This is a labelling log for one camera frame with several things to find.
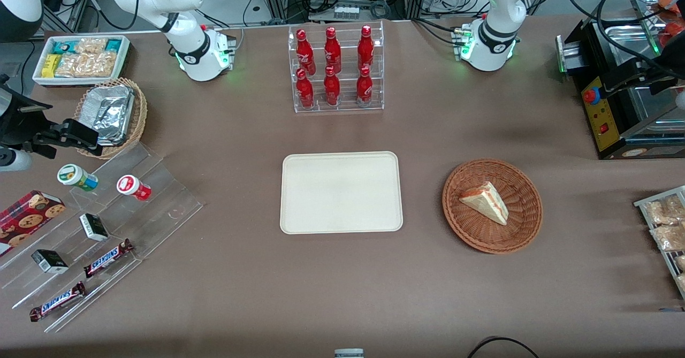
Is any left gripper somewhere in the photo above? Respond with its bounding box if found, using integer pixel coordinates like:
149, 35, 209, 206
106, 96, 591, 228
602, 24, 685, 110

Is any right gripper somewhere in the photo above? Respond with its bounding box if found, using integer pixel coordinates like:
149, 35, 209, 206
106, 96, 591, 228
0, 82, 103, 172

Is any triangular sandwich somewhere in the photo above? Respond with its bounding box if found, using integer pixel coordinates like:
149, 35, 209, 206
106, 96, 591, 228
459, 181, 509, 226

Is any light wicker basket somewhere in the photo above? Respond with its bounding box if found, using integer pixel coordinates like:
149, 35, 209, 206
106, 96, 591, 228
74, 78, 148, 159

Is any round brown wicker basket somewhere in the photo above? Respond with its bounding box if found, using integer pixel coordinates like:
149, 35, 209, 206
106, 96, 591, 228
442, 158, 543, 255

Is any cream rectangular tray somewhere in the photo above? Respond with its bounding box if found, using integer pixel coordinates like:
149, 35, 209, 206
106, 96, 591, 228
280, 151, 404, 235

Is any steel food pan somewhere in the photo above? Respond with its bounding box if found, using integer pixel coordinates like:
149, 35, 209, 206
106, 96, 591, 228
605, 24, 667, 62
625, 82, 685, 123

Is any green lid snack cup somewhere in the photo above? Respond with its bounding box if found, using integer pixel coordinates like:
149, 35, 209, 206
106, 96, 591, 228
57, 164, 99, 192

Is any stack of foil trays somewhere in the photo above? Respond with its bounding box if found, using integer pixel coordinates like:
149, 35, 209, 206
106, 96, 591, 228
80, 85, 135, 146

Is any black hot food case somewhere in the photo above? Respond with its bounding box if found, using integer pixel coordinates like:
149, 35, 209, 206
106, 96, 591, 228
555, 0, 685, 161

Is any red sausage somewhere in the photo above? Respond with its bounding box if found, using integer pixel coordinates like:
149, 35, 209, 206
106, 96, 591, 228
658, 18, 685, 48

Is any yellow snack packet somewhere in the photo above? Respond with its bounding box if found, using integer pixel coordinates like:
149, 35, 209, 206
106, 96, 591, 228
42, 54, 62, 79

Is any clear rice cracker bag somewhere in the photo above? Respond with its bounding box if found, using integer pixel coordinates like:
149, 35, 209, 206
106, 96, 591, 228
75, 37, 108, 55
54, 51, 117, 78

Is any red lid snack cup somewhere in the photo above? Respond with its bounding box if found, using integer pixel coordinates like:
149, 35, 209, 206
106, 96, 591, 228
116, 174, 152, 202

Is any red cookie box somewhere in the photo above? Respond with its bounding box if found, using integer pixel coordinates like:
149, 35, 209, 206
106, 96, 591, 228
0, 190, 66, 257

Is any small black box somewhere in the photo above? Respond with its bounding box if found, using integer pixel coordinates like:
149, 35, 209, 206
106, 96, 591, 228
31, 249, 70, 274
79, 214, 110, 242

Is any white plastic snack bin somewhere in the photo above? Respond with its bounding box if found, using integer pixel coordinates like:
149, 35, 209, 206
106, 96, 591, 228
32, 35, 132, 87

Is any clear acrylic stepped shelf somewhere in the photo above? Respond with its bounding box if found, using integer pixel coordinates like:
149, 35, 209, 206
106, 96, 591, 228
0, 142, 204, 333

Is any snickers chocolate bar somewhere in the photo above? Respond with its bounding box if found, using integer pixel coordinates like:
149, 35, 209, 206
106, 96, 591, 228
83, 239, 134, 279
29, 281, 87, 322

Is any red soda bottle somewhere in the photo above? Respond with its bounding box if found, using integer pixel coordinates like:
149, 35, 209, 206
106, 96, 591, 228
296, 29, 316, 76
356, 66, 374, 106
296, 69, 315, 109
357, 25, 375, 72
323, 66, 341, 106
324, 27, 342, 75

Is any clear acrylic bottle rack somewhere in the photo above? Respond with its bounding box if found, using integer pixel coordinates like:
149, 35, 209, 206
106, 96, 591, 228
288, 20, 385, 113

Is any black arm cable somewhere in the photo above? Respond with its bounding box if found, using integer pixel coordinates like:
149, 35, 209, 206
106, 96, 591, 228
564, 0, 685, 79

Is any black table cable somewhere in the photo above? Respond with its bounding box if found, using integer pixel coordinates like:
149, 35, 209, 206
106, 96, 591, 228
467, 336, 540, 358

